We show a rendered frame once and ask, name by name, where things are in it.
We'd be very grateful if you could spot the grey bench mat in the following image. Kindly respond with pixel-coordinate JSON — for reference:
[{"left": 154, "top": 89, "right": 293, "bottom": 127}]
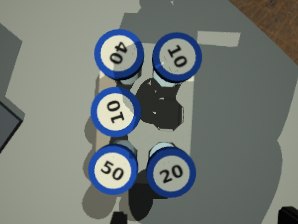
[{"left": 0, "top": 0, "right": 298, "bottom": 224}]

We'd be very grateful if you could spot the blue tube cap with white 50 label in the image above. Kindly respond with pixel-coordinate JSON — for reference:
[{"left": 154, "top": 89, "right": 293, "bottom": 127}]
[{"left": 88, "top": 140, "right": 138, "bottom": 195}]

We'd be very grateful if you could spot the blue tube cap with 10 label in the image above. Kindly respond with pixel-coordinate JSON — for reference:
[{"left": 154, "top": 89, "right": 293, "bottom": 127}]
[{"left": 152, "top": 32, "right": 202, "bottom": 87}]

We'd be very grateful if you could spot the beige tube rack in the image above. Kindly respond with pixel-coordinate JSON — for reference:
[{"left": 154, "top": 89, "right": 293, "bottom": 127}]
[{"left": 96, "top": 43, "right": 194, "bottom": 184}]

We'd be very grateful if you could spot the dark grey flat base plate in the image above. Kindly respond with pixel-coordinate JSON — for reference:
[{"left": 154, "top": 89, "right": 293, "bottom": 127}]
[{"left": 0, "top": 101, "right": 23, "bottom": 153}]

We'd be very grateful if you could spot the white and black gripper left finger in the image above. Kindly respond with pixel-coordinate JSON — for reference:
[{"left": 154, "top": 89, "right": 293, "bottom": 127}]
[{"left": 110, "top": 211, "right": 127, "bottom": 224}]

